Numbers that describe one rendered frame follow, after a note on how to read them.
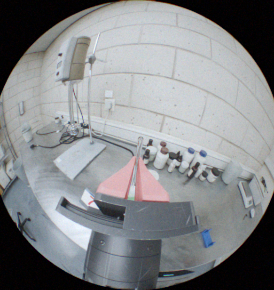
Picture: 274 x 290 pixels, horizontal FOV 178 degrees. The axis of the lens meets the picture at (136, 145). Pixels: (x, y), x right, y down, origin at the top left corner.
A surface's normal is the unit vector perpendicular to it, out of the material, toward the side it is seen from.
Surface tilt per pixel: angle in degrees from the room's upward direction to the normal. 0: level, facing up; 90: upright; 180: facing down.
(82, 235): 0
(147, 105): 90
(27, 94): 90
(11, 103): 90
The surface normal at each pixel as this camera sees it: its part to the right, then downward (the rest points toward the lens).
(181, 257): 0.14, -0.82
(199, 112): -0.33, 0.49
